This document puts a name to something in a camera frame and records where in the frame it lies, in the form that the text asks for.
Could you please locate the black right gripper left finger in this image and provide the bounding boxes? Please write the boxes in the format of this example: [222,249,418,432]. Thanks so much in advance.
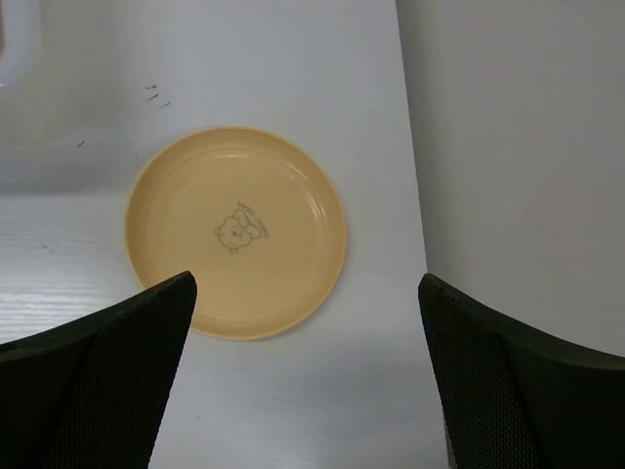
[1,272,197,468]

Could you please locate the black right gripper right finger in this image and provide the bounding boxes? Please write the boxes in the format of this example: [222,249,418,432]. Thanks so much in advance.
[418,274,624,468]

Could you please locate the yellow bear plate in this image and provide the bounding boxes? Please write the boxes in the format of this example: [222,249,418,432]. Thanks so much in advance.
[124,126,348,341]

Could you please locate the translucent white plastic bin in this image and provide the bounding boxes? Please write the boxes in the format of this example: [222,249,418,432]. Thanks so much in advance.
[1,0,42,92]

